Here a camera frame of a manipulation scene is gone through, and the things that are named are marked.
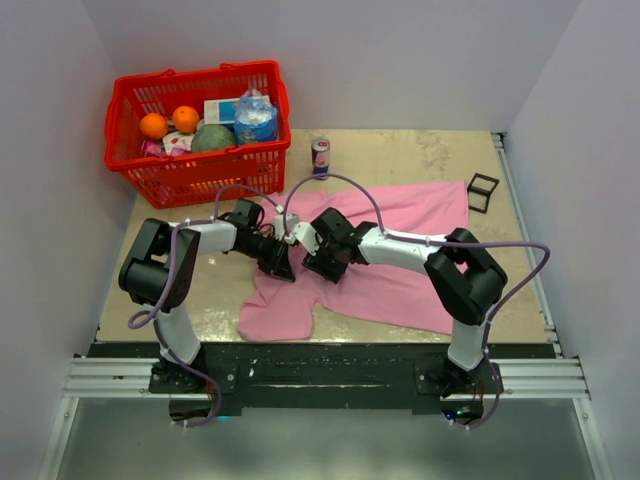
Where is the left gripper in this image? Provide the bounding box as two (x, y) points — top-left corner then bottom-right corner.
(238, 232), (295, 282)

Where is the pink t-shirt garment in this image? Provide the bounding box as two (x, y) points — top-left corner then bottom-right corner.
(237, 181), (469, 341)

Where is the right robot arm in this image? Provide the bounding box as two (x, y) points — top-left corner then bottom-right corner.
(289, 208), (508, 393)

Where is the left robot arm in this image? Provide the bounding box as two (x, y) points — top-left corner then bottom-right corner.
(118, 199), (295, 392)

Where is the energy drink can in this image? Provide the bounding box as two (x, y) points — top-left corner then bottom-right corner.
(311, 137), (330, 180)

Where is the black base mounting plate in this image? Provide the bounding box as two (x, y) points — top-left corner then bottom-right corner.
(149, 343), (504, 419)

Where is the red plastic shopping basket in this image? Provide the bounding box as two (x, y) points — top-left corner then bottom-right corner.
(103, 59), (293, 210)

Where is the green melon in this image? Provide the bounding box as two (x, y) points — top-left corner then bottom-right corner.
(191, 124), (237, 153)

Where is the blue plastic bag pack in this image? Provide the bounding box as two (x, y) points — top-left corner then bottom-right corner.
(234, 89), (278, 145)

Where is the white red small package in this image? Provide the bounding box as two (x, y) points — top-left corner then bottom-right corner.
(162, 131), (194, 156)

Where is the white blue carton box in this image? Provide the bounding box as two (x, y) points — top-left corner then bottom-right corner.
(202, 97), (274, 126)

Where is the right orange fruit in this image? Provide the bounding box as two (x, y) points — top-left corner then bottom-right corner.
(172, 105), (200, 134)

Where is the orange fruit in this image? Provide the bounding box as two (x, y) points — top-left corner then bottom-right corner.
(139, 112), (169, 141)
(172, 105), (200, 134)

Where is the pink snack packet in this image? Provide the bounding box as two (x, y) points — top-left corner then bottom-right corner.
(142, 140), (165, 158)

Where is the left orange fruit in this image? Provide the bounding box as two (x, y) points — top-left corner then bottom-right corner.
(139, 112), (169, 141)

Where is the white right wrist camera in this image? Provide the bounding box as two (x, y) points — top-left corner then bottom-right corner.
(284, 222), (322, 256)

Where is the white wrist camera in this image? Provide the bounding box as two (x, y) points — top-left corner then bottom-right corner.
(284, 222), (322, 256)
(272, 213), (299, 240)

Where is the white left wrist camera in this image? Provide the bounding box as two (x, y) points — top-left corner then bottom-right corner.
(272, 213), (299, 240)

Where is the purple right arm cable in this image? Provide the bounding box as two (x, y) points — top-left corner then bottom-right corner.
(282, 173), (552, 431)

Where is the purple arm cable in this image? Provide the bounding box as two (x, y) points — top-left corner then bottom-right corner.
(282, 173), (552, 431)
(128, 184), (281, 429)

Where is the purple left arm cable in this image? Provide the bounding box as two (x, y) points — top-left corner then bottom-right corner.
(128, 184), (281, 429)

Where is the black square frame stand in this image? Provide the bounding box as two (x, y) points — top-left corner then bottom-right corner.
(467, 172), (500, 214)

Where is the aluminium rail frame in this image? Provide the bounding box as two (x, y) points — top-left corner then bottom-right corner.
(39, 129), (611, 479)

